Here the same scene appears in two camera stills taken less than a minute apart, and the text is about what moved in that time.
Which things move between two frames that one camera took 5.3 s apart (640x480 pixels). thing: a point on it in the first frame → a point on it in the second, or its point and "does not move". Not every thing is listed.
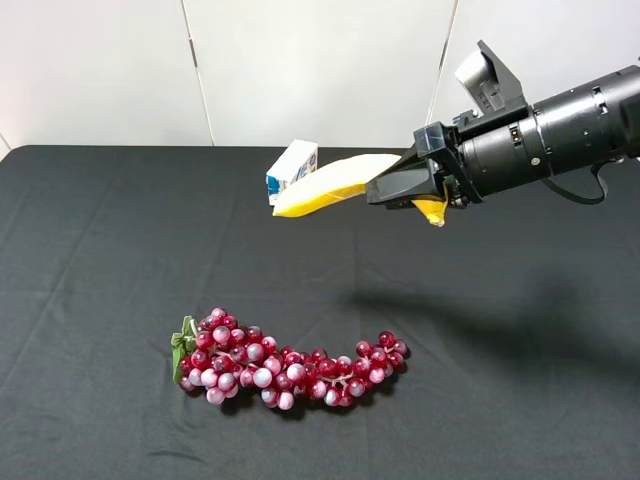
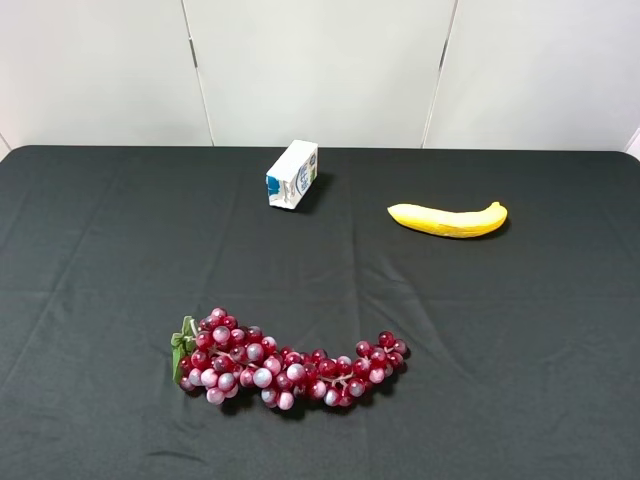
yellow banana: x=349 y=176 → x=451 y=223
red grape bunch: x=222 y=358 does not move
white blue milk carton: x=298 y=160 does not move
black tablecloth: x=520 y=316 does not move
